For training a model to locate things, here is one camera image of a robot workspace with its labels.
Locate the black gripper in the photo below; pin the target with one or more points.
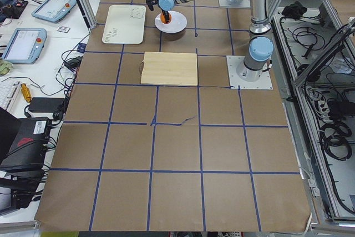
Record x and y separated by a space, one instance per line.
165 14

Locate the orange fruit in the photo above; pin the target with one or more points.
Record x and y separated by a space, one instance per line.
165 18

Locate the white ribbed plate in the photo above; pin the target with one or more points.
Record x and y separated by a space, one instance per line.
177 23

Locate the cream bear tray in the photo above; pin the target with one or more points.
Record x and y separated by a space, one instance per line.
124 24

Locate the bamboo cutting board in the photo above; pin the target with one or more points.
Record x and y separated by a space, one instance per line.
164 68

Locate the upper teach pendant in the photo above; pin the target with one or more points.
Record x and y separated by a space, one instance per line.
53 10

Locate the teach pendant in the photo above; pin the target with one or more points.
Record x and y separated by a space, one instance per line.
53 10
25 45

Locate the lower teach pendant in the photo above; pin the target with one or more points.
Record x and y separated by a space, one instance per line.
25 45

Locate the black power adapter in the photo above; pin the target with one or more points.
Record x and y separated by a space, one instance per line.
45 105

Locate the gold cylinder tool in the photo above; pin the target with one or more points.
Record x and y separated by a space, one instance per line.
26 93

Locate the white keyboard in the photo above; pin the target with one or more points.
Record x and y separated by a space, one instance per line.
9 91

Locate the black computer box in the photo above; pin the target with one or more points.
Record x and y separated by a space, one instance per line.
23 142

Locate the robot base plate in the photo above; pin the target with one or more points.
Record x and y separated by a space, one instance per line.
240 77

